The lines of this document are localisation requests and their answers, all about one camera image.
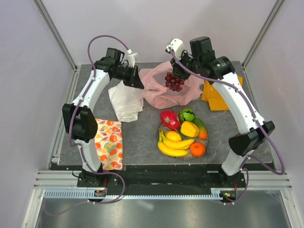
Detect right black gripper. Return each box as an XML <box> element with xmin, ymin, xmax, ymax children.
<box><xmin>170</xmin><ymin>50</ymin><xmax>202</xmax><ymax>81</ymax></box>

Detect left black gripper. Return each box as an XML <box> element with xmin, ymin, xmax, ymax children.
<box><xmin>113</xmin><ymin>65</ymin><xmax>144</xmax><ymax>90</ymax></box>

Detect fake dark grapes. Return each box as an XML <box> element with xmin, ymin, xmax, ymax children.
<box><xmin>165</xmin><ymin>72</ymin><xmax>184</xmax><ymax>92</ymax></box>

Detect pink plastic bag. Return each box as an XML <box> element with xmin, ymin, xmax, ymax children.
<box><xmin>139</xmin><ymin>61</ymin><xmax>204</xmax><ymax>109</ymax></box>

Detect fake green fruit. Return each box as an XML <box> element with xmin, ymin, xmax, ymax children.
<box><xmin>179</xmin><ymin>108</ymin><xmax>195</xmax><ymax>122</ymax></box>

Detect fake red fruit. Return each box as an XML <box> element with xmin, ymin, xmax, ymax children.
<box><xmin>160</xmin><ymin>110</ymin><xmax>181</xmax><ymax>131</ymax></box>

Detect fake yellow pepper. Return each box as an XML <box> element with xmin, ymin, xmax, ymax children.
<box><xmin>180</xmin><ymin>121</ymin><xmax>199</xmax><ymax>137</ymax></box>

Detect fake mango fruit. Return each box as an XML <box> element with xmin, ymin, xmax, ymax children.
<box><xmin>193</xmin><ymin>117</ymin><xmax>208</xmax><ymax>140</ymax></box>

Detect yellow fake banana bunch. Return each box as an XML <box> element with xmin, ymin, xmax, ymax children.
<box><xmin>157</xmin><ymin>130</ymin><xmax>195</xmax><ymax>157</ymax></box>

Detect fake orange fruit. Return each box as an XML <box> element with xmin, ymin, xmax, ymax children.
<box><xmin>190</xmin><ymin>142</ymin><xmax>206</xmax><ymax>157</ymax></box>

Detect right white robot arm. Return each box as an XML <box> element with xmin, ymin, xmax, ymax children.
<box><xmin>166</xmin><ymin>36</ymin><xmax>275</xmax><ymax>187</ymax></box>

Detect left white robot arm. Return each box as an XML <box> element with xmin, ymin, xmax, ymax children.
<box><xmin>62</xmin><ymin>47</ymin><xmax>144</xmax><ymax>187</ymax></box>

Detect white folded cloth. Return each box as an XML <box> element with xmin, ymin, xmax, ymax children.
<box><xmin>108</xmin><ymin>81</ymin><xmax>143</xmax><ymax>123</ymax></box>

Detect orange folded t-shirt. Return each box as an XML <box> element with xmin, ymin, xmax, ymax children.
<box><xmin>201</xmin><ymin>80</ymin><xmax>229</xmax><ymax>111</ymax></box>

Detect floral patterned cloth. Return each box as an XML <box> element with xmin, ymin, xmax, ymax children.
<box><xmin>95</xmin><ymin>119</ymin><xmax>123</xmax><ymax>171</ymax></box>

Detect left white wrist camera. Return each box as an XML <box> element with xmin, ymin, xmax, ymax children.
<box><xmin>126</xmin><ymin>49</ymin><xmax>140</xmax><ymax>68</ymax></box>

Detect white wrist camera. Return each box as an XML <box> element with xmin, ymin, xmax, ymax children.
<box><xmin>126</xmin><ymin>49</ymin><xmax>140</xmax><ymax>68</ymax></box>
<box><xmin>165</xmin><ymin>38</ymin><xmax>185</xmax><ymax>58</ymax></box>

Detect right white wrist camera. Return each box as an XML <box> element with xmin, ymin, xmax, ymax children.
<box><xmin>165</xmin><ymin>38</ymin><xmax>185</xmax><ymax>58</ymax></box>

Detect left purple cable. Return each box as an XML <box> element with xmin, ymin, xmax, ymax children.
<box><xmin>42</xmin><ymin>35</ymin><xmax>133</xmax><ymax>216</ymax></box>

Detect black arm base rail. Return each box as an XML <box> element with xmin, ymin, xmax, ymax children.
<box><xmin>77</xmin><ymin>164</ymin><xmax>246</xmax><ymax>189</ymax></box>

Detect aluminium frame profile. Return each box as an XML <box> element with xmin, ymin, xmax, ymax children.
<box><xmin>33</xmin><ymin>0</ymin><xmax>78</xmax><ymax>72</ymax></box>

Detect grey slotted cable duct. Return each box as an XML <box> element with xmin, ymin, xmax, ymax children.
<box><xmin>44</xmin><ymin>189</ymin><xmax>232</xmax><ymax>200</ymax></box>

